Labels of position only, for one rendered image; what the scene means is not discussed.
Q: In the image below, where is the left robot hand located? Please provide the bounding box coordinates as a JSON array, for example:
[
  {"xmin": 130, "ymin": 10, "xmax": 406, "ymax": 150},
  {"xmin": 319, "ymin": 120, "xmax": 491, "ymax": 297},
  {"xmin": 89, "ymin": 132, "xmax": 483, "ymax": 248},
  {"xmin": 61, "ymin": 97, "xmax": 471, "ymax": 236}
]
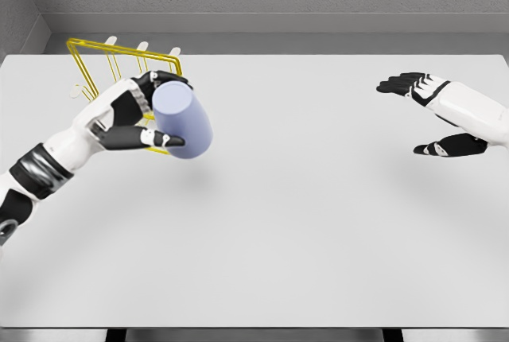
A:
[{"xmin": 72, "ymin": 70, "xmax": 194, "ymax": 150}]

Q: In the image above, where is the yellow wire cup holder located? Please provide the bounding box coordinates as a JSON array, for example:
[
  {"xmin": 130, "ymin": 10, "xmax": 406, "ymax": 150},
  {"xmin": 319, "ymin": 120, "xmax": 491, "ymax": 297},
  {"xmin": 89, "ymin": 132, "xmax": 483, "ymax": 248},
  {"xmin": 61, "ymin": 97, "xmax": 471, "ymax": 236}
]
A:
[{"xmin": 65, "ymin": 35, "xmax": 185, "ymax": 156}]

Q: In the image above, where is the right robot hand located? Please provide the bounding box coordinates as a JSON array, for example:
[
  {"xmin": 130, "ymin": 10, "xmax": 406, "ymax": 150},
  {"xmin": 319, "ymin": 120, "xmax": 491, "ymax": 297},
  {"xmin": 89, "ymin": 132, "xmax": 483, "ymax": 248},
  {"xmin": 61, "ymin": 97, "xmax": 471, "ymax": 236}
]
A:
[{"xmin": 375, "ymin": 72, "xmax": 509, "ymax": 156}]

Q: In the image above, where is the lavender blue cup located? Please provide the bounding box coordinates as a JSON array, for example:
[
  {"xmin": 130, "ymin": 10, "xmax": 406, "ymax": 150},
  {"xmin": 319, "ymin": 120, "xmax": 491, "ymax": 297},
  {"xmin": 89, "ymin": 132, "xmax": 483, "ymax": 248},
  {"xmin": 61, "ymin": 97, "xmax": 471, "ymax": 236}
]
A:
[{"xmin": 151, "ymin": 81, "xmax": 214, "ymax": 161}]

